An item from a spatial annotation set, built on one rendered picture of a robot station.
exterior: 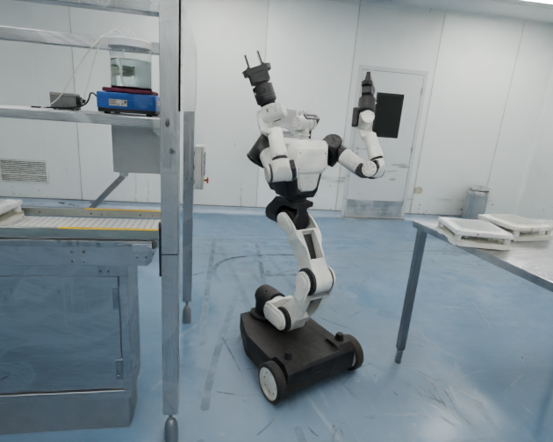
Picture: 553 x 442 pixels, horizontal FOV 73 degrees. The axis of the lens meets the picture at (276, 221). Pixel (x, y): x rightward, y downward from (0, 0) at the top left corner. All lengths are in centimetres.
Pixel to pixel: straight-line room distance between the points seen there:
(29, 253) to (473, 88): 577
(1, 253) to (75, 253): 25
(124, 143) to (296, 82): 392
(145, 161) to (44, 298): 65
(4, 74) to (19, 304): 440
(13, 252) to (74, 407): 74
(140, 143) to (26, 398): 115
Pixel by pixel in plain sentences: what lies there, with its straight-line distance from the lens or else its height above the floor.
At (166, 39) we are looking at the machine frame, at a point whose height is 159.
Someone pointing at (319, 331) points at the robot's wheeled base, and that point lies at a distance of 234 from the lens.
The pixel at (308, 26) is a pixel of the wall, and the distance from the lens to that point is 544.
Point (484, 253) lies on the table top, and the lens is 185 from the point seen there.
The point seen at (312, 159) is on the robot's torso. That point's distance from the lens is 190.
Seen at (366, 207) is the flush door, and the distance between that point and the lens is 577.
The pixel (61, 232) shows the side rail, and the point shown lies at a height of 93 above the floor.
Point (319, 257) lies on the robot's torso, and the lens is 198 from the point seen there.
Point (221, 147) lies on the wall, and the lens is 525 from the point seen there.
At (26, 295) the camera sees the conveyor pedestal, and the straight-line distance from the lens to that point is 174.
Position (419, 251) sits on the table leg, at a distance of 221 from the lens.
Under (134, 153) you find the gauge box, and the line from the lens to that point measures 163.
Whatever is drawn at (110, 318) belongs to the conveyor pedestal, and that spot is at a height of 55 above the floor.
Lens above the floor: 139
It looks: 16 degrees down
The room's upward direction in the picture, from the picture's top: 4 degrees clockwise
